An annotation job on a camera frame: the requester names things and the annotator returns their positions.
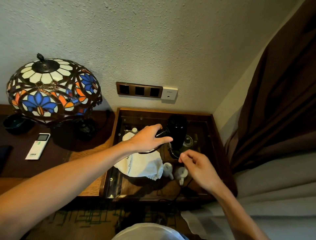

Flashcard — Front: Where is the person's left hand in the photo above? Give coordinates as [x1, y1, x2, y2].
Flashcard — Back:
[128, 123, 173, 154]

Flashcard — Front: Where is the person's right hand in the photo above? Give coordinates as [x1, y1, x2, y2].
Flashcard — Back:
[178, 149, 223, 193]

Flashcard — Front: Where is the white drawstring cloth bag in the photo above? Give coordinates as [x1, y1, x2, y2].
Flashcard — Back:
[113, 132, 164, 181]

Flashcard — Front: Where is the black hair dryer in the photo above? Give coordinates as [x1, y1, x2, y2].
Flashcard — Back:
[155, 114, 188, 151]

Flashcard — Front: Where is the person's left forearm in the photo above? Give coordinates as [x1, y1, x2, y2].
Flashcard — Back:
[0, 142, 135, 240]

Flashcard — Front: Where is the person's white shirt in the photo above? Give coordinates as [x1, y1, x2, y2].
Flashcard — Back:
[111, 222, 189, 240]

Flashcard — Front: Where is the white ceramic cup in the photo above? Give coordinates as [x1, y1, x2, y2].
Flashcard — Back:
[174, 166, 189, 186]
[163, 162, 174, 180]

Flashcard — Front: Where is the wooden glass-top cabinet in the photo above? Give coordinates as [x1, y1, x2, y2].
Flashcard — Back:
[100, 107, 237, 202]

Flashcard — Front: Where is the dark green electric kettle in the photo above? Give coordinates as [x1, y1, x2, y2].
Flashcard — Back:
[179, 133, 200, 153]

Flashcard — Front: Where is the wooden desk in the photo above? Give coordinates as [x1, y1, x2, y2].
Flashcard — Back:
[0, 104, 117, 197]

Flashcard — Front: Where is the dark brown desk mat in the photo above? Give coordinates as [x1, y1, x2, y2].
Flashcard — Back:
[0, 110, 115, 178]

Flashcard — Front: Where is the brown curtain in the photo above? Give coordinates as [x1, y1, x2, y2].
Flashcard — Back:
[224, 0, 316, 173]

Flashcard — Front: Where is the white remote control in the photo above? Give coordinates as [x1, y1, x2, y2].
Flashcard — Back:
[25, 133, 51, 161]

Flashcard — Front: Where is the stained glass table lamp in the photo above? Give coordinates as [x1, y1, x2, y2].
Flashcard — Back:
[6, 53, 103, 143]

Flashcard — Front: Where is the black ashtray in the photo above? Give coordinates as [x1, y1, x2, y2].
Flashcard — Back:
[3, 114, 36, 136]

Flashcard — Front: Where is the black phone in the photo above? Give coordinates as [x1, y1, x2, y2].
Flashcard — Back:
[0, 145, 13, 173]

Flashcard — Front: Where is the brown triple wall socket panel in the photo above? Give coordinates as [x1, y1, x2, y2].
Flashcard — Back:
[116, 81, 163, 99]

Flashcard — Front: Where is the white wall socket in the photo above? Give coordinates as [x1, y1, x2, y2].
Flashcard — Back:
[161, 86, 178, 101]

